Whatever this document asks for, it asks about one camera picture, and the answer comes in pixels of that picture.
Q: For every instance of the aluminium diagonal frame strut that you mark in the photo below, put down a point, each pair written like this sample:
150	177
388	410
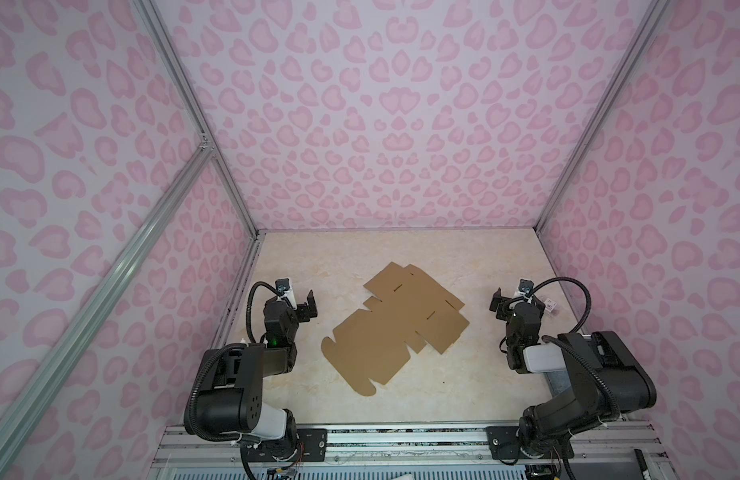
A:
25	413

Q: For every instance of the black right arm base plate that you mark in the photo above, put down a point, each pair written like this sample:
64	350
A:
511	445

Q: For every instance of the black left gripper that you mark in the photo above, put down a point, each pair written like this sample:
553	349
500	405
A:
299	309

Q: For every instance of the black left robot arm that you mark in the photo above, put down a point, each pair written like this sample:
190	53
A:
226	404

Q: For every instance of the brown cardboard box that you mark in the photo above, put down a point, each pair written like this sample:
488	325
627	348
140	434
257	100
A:
407	311

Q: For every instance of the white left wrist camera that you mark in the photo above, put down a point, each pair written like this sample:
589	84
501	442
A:
285	291

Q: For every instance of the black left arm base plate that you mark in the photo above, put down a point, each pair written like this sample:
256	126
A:
304	444

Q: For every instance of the grey foam pad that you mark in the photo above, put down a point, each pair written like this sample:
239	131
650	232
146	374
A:
558	382

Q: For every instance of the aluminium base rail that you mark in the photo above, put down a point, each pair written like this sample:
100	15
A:
429	450

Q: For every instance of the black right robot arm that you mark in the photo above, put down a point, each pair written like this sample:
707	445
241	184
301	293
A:
605	381

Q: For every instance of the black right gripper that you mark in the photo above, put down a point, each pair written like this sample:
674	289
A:
508	306

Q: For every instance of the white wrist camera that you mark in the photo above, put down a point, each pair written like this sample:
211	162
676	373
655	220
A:
285	291
524	289

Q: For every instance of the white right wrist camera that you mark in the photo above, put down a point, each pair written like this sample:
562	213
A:
524	289

